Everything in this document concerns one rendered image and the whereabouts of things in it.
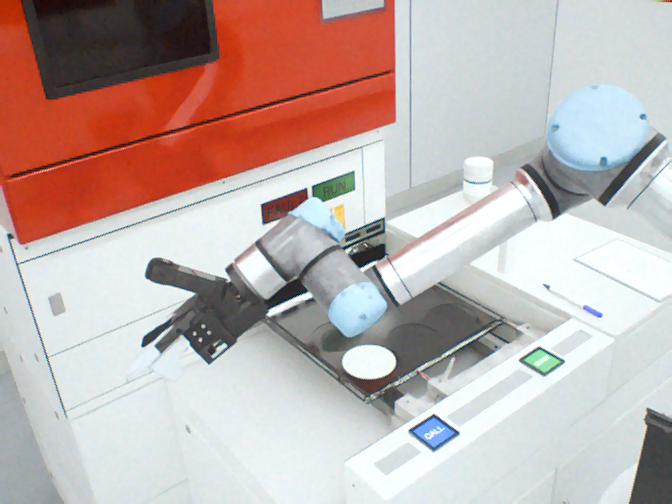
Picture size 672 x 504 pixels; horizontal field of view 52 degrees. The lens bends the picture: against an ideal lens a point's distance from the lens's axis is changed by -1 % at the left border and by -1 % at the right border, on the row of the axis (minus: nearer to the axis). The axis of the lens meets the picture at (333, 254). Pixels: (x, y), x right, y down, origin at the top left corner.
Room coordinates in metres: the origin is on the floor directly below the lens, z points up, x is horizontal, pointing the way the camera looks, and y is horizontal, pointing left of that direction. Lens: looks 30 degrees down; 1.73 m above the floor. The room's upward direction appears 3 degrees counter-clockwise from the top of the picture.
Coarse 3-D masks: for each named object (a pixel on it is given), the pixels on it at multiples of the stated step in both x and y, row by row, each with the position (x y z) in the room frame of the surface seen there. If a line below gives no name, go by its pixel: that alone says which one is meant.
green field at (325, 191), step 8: (352, 176) 1.43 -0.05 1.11; (328, 184) 1.39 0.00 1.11; (336, 184) 1.41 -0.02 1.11; (344, 184) 1.42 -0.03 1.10; (352, 184) 1.43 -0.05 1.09; (320, 192) 1.38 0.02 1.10; (328, 192) 1.39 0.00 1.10; (336, 192) 1.40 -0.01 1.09; (344, 192) 1.42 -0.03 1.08; (320, 200) 1.38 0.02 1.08
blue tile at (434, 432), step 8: (424, 424) 0.80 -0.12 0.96; (432, 424) 0.80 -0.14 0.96; (440, 424) 0.80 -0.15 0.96; (416, 432) 0.78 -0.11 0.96; (424, 432) 0.78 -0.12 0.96; (432, 432) 0.78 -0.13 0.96; (440, 432) 0.78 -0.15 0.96; (448, 432) 0.78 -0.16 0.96; (432, 440) 0.76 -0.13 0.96; (440, 440) 0.76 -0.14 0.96
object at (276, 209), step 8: (304, 192) 1.35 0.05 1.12; (280, 200) 1.32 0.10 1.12; (288, 200) 1.33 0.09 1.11; (296, 200) 1.34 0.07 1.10; (304, 200) 1.35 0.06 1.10; (264, 208) 1.29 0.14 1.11; (272, 208) 1.31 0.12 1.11; (280, 208) 1.32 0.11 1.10; (288, 208) 1.33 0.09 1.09; (272, 216) 1.30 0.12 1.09; (280, 216) 1.32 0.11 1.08
